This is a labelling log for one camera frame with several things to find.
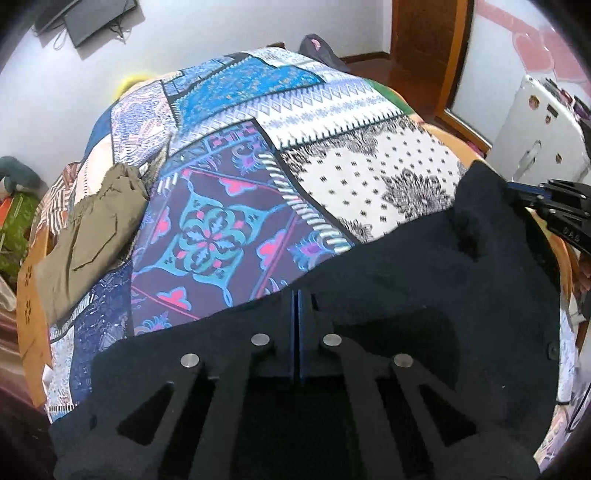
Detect black wall television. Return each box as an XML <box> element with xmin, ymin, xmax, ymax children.
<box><xmin>32</xmin><ymin>0</ymin><xmax>139</xmax><ymax>48</ymax></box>

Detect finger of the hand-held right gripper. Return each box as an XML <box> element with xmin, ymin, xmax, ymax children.
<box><xmin>505</xmin><ymin>181</ymin><xmax>556</xmax><ymax>212</ymax></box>

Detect patchwork printed bedsheet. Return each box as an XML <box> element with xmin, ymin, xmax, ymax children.
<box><xmin>44</xmin><ymin>46</ymin><xmax>578</xmax><ymax>416</ymax></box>

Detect brown wooden door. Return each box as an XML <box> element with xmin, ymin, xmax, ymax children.
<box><xmin>390</xmin><ymin>0</ymin><xmax>492</xmax><ymax>153</ymax></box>

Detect wooden bed board flower cutouts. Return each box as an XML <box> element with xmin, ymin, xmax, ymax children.
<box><xmin>16</xmin><ymin>222</ymin><xmax>55</xmax><ymax>409</ymax></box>

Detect olive green pants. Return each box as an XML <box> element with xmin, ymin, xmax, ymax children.
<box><xmin>34</xmin><ymin>164</ymin><xmax>151</xmax><ymax>326</ymax></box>

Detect green patterned cloth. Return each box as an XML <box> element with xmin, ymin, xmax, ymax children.
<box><xmin>0</xmin><ymin>191</ymin><xmax>41</xmax><ymax>288</ymax></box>

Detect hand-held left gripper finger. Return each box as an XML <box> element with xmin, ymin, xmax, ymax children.
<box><xmin>92</xmin><ymin>290</ymin><xmax>296</xmax><ymax>480</ymax></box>
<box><xmin>297</xmin><ymin>290</ymin><xmax>497</xmax><ymax>480</ymax></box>

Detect orange striped blanket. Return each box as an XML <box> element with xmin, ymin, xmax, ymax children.
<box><xmin>34</xmin><ymin>161</ymin><xmax>86</xmax><ymax>234</ymax></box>

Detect blue plush toy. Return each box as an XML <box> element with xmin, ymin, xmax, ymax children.
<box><xmin>0</xmin><ymin>156</ymin><xmax>43</xmax><ymax>195</ymax></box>

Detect yellow curved tube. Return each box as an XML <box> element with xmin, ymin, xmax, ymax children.
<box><xmin>113</xmin><ymin>73</ymin><xmax>154</xmax><ymax>101</ymax></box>

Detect plain wooden bed board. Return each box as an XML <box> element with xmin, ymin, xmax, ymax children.
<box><xmin>427</xmin><ymin>122</ymin><xmax>575</xmax><ymax>291</ymax></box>

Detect black pants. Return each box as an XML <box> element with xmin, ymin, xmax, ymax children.
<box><xmin>48</xmin><ymin>159</ymin><xmax>561</xmax><ymax>480</ymax></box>

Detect white refrigerator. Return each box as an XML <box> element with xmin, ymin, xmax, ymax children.
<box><xmin>487</xmin><ymin>74</ymin><xmax>591</xmax><ymax>186</ymax></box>

